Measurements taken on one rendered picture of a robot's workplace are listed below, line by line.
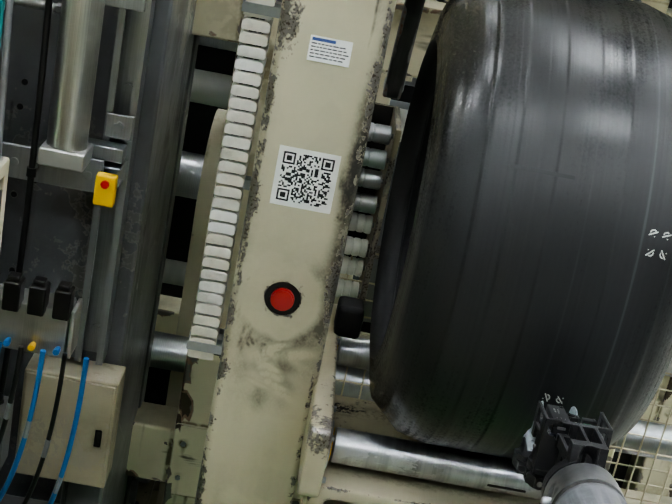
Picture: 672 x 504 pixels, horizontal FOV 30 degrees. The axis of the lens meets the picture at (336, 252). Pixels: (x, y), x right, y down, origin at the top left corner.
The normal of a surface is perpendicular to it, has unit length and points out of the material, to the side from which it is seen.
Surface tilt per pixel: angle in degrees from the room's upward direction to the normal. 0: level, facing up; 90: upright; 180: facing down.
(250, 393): 90
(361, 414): 0
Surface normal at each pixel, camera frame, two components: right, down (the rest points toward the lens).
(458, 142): -0.60, -0.29
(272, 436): -0.03, 0.36
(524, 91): 0.11, -0.40
